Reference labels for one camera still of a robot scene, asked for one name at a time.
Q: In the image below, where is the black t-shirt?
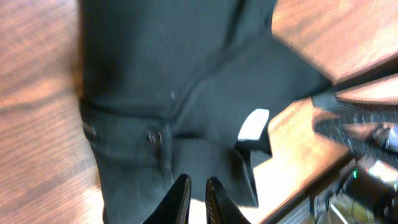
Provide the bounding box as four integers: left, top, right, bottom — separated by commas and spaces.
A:
80, 0, 331, 223

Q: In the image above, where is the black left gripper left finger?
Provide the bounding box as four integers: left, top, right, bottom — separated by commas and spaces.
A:
143, 174, 192, 224

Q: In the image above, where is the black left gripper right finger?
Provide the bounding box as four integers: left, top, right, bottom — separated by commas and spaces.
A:
205, 177, 251, 224

